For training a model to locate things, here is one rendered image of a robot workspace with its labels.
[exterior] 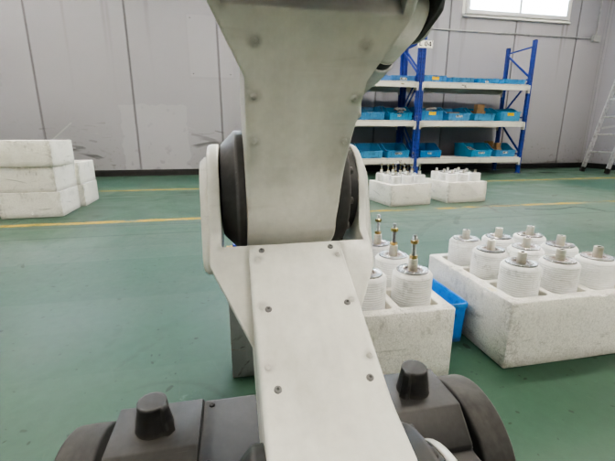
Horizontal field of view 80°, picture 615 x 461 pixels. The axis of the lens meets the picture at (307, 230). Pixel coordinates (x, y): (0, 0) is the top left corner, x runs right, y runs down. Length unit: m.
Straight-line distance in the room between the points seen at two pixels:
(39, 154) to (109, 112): 3.01
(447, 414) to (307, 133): 0.42
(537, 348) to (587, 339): 0.15
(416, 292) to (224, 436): 0.54
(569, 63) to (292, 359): 8.20
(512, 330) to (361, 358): 0.75
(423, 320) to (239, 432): 0.51
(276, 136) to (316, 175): 0.06
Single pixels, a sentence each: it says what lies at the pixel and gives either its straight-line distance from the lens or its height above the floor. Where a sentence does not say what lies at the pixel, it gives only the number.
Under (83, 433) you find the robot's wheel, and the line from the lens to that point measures 0.61.
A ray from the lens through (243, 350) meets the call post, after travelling 0.94.
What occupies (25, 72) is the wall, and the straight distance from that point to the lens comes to 6.49.
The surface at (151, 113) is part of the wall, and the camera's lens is 5.99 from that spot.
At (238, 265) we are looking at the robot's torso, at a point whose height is 0.43.
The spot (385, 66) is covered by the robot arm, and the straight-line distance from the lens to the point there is 0.65.
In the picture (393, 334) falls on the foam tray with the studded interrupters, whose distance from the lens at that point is 0.90.
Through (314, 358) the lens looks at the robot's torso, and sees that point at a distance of 0.33.
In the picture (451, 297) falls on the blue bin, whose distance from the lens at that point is 1.19.
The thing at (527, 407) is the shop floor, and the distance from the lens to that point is 1.00.
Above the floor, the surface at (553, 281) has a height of 0.20.
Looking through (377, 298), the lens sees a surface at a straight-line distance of 0.88.
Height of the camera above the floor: 0.57
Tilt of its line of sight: 14 degrees down
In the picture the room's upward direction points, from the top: straight up
